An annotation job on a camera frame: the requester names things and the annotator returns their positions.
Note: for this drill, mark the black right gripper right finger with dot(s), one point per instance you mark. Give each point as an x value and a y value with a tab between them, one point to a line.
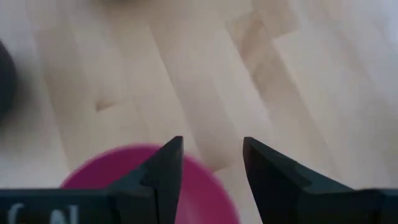
289	196

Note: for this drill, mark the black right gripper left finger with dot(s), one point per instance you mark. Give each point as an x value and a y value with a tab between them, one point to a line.
155	193

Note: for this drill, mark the magenta plastic bowl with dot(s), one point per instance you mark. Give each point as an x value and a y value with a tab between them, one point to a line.
202	193

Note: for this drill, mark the black plastic bowl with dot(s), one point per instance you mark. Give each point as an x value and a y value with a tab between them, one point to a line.
6	84

